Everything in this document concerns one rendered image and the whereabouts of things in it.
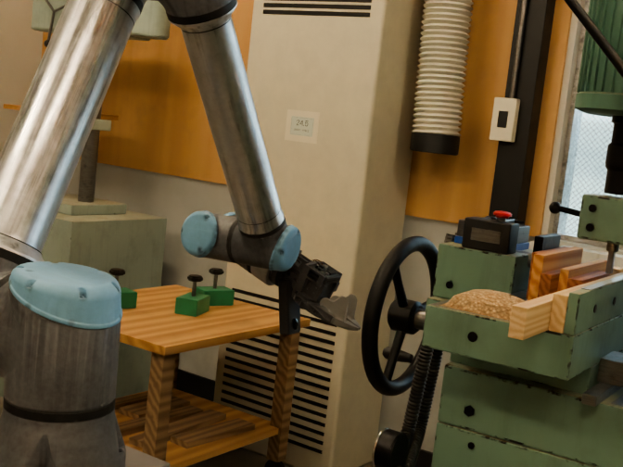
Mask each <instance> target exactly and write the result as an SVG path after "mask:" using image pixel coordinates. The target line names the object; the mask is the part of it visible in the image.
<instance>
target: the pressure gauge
mask: <svg viewBox="0 0 623 467"><path fill-rule="evenodd" d="M407 451H408V438H407V436H406V434H404V433H402V432H398V431H395V430H392V429H390V428H384V429H383V430H382V431H381V432H380V433H379V434H378V436H377V438H376V440H375V444H374V447H373V453H372V462H373V465H374V466H375V467H402V465H403V463H404V461H405V459H406V455H407Z"/></svg>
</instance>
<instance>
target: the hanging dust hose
mask: <svg viewBox="0 0 623 467"><path fill-rule="evenodd" d="M424 1H425V2H426V3H425V4H423V6H424V7H425V9H424V10H423V12H424V13H425V14H424V15H423V16H422V17H423V18H424V20H422V21H421V22H422V23H423V24H424V25H423V26H422V27H421V29H422V30H423V31H422V32H420V33H421V34H422V35H423V36H422V37H421V38H420V40H421V41H423V42H421V43H420V45H421V46H422V47H421V48H420V49H418V50H419V51H421V52H422V53H420V54H419V55H418V56H419V57H420V59H418V60H417V61H418V62H419V63H421V64H419V65H418V66H417V67H418V68H419V70H418V71H417V73H419V74H420V75H418V76H416V78H417V79H418V80H419V81H417V82H416V84H418V85H419V86H417V87H415V89H416V90H417V91H418V92H416V93H415V94H416V95H417V97H416V98H415V99H414V100H415V101H417V102H416V103H414V105H415V106H416V107H417V108H415V109H413V111H415V112H416V113H415V114H413V116H414V117H415V118H416V119H414V120H413V122H414V123H415V124H414V125H413V126H412V127H413V128H414V130H412V136H411V143H410V149H411V150H412V151H419V152H427V153H435V154H443V155H453V156H457V155H458V152H459V144H460V134H459V133H458V132H459V131H460V130H461V129H460V128H459V127H458V126H460V125H462V123H461V122H459V120H461V119H462V118H461V117H460V115H462V114H463V112H462V111H460V110H461V109H463V107H462V106H460V105H461V104H462V103H463V101H462V100H461V99H462V98H464V96H463V95H461V94H462V93H464V90H463V89H462V88H464V87H465V85H464V84H462V82H465V79H464V78H463V77H464V76H466V74H465V73H464V71H466V68H465V67H464V66H466V65H467V63H466V62H465V60H467V59H468V58H467V57H466V56H465V55H467V54H468V52H467V51H465V50H466V49H468V48H469V47H468V46H467V44H468V43H470V42H469V41H468V40H467V39H468V38H469V37H470V36H469V35H468V33H469V32H470V30H469V29H468V28H469V27H471V24H470V23H468V22H470V21H471V19H470V18H469V17H471V16H472V15H473V14H472V13H471V12H470V11H471V10H473V8H472V7H471V5H473V4H474V3H473V2H472V0H424Z"/></svg>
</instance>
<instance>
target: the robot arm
mask: <svg viewBox="0 0 623 467"><path fill-rule="evenodd" d="M146 1H147V0H67V3H66V5H65V6H64V8H63V11H62V13H61V15H60V18H59V20H58V22H57V26H56V27H55V30H54V32H53V34H52V36H51V39H50V41H49V43H48V46H47V48H46V49H45V51H44V55H43V57H42V60H41V62H40V64H39V67H38V69H37V71H36V72H35V75H34V77H33V79H32V83H31V85H30V87H29V90H28V92H27V94H26V96H25V98H24V100H23V102H22V105H21V107H20V109H19V113H18V115H17V117H16V119H15V121H14V123H13V126H12V128H11V130H10V133H9V135H8V137H7V139H6V142H5V144H4V147H3V149H2V151H1V153H0V377H3V378H5V383H4V401H3V410H2V413H1V415H0V467H125V459H126V447H125V445H124V441H123V438H122V435H121V430H120V427H119V424H118V421H117V418H116V415H115V399H116V386H117V373H118V360H119V347H120V334H121V318H122V308H121V287H120V284H119V283H118V281H117V280H116V279H115V278H114V277H113V276H111V275H110V274H108V273H106V272H104V271H99V270H98V269H95V268H91V267H88V266H83V265H79V264H73V263H67V262H59V263H52V262H50V261H44V259H43V257H42V250H43V248H44V245H45V241H46V239H47V237H48V235H49V233H50V230H51V228H52V225H53V223H54V220H55V218H56V216H57V213H58V210H59V208H60V205H61V203H62V200H63V198H64V196H65V194H66V192H67V189H68V187H69V184H70V180H71V178H72V176H73V173H74V172H75V169H76V167H77V164H78V162H79V159H80V157H81V155H82V152H83V149H84V147H85V144H86V142H87V139H88V137H89V134H90V132H91V131H92V128H93V126H94V123H95V119H96V117H97V114H98V112H99V110H100V108H101V106H102V103H103V101H104V98H105V96H106V93H107V91H108V88H109V86H110V83H111V81H112V78H113V76H114V73H115V71H116V69H117V67H118V65H119V62H120V60H121V56H122V53H123V51H124V49H125V46H126V45H127V42H128V40H129V37H130V35H131V32H132V30H133V28H134V24H135V22H136V21H137V20H138V19H139V17H140V15H141V12H142V10H143V7H144V5H145V3H146ZM151 1H159V2H160V3H161V4H162V5H163V7H164V8H165V10H166V14H167V17H168V20H169V22H170V23H171V24H173V25H175V26H177V27H179V28H181V31H182V34H183V37H184V42H185V46H186V49H187V52H188V55H189V58H190V61H191V65H192V68H193V72H194V74H195V77H196V81H197V86H198V90H199V92H200V96H201V99H202V102H203V106H204V108H205V111H206V115H207V118H208V121H209V125H210V130H211V133H212V136H213V140H214V143H215V145H216V149H217V152H218V156H219V159H220V162H221V165H222V170H223V174H224V177H225V180H226V183H227V186H228V190H229V193H230V196H231V199H232V202H233V206H234V209H235V212H229V213H226V214H224V215H221V214H215V213H211V212H209V211H207V210H203V211H196V212H194V213H192V214H190V215H189V216H188V217H187V218H186V220H185V221H184V224H183V226H182V230H181V241H182V244H183V247H184V249H185V250H186V251H187V252H188V253H189V254H191V255H193V256H195V257H197V258H208V259H217V260H222V261H227V262H232V263H236V264H238V265H239V266H241V267H242V268H243V269H245V270H246V271H248V272H250V273H251V274H253V275H254V276H255V277H256V278H258V279H259V280H261V281H262V282H264V283H265V284H267V285H276V286H278V293H279V331H280V334H285V335H290V334H296V333H299V332H300V307H299V306H301V307H302V308H304V309H305V310H307V311H308V312H309V313H310V314H312V315H314V316H315V317H317V318H319V319H321V320H323V321H325V322H330V323H332V324H334V325H335V326H338V327H341V328H344V329H346V330H351V331H358V330H360V329H361V326H360V325H359V324H358V323H357V322H356V320H355V319H354V314H355V310H356V306H357V297H356V296H355V295H353V294H350V295H348V296H347V297H344V296H341V297H338V296H332V294H333V292H336V291H337V288H338V286H339V284H340V282H339V281H340V278H341V276H342V273H341V272H339V271H337V270H336V269H334V268H333V267H331V266H330V265H328V264H327V263H325V262H324V261H320V260H319V259H313V261H312V260H310V259H308V258H307V257H305V256H304V255H302V254H301V252H302V250H300V246H301V235H300V231H299V229H298V228H297V227H295V226H294V225H287V224H286V218H285V214H284V211H283V210H282V209H281V205H280V201H279V197H278V194H277V191H276V187H275V183H274V179H273V173H272V170H271V166H270V162H269V159H268V155H267V151H266V147H265V144H264V141H263V137H262V133H261V126H260V123H259V120H258V116H257V112H256V108H255V105H254V101H253V97H252V94H251V91H250V87H249V83H248V76H247V73H246V70H245V66H244V62H243V58H242V55H241V51H240V47H239V44H238V41H237V37H236V33H235V26H234V23H233V19H232V13H233V12H234V10H235V8H236V6H237V0H151ZM316 260H318V261H316ZM319 261H320V262H319ZM317 264H318V265H317ZM331 296H332V297H331ZM330 297H331V298H330Z"/></svg>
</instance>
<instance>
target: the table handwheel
mask: <svg viewBox="0 0 623 467"><path fill-rule="evenodd" d="M413 252H420V253H421V254H422V255H423V256H424V258H425V259H426V263H427V266H428V269H429V275H430V297H431V296H433V293H432V292H433V288H434V282H435V274H436V268H437V260H438V250H437V248H436V247H435V245H434V244H433V243H432V242H431V241H430V240H428V239H426V238H424V237H423V236H411V237H407V238H405V239H403V240H402V241H400V242H399V243H398V244H396V245H395V246H394V247H393V248H392V249H391V250H390V252H389V253H388V255H387V256H386V257H385V259H384V260H383V262H382V264H381V266H380V267H379V269H378V271H377V273H376V276H375V278H374V281H373V283H372V286H371V289H370V292H369V295H368V298H367V301H366V306H365V310H364V314H363V321H362V362H363V367H364V370H365V373H366V376H367V378H368V380H369V382H370V384H371V385H372V387H373V388H374V389H375V390H376V391H377V392H379V393H380V394H382V395H385V396H397V395H399V394H402V393H404V392H405V391H407V390H408V389H409V388H410V387H411V386H412V383H413V379H414V378H413V376H414V372H415V368H416V366H415V365H416V364H417V361H418V359H417V358H418V357H419V356H418V354H419V353H420V352H419V350H420V346H421V343H422V341H421V343H420V346H419V348H418V350H417V352H416V354H415V356H414V358H413V361H412V362H411V364H410V365H409V367H408V368H407V369H406V371H405V372H404V373H403V374H402V375H401V376H400V377H398V378H397V379H395V380H391V379H392V376H393V373H394V370H395V366H396V363H397V359H398V356H399V354H400V351H401V346H402V343H403V340H404V337H405V335H406V334H416V333H417V332H418V331H419V330H423V331H424V325H425V317H426V302H424V303H422V304H421V302H419V301H414V300H410V299H407V297H406V294H405V291H404V287H403V283H402V279H401V271H400V265H401V264H402V262H403V261H404V260H405V259H406V258H407V257H408V256H409V255H410V254H412V253H413ZM392 280H393V283H394V287H395V292H396V296H397V298H396V299H395V300H394V301H393V302H392V303H391V304H390V306H389V309H388V325H389V327H390V329H391V330H393V331H396V333H395V336H394V340H393V344H392V347H391V350H390V354H389V357H388V362H387V365H386V368H385V370H384V373H383V372H382V369H381V366H380V362H379V356H378V330H379V323H380V317H381V312H382V308H383V304H384V301H385V297H386V294H387V291H388V288H389V285H390V283H391V281H392Z"/></svg>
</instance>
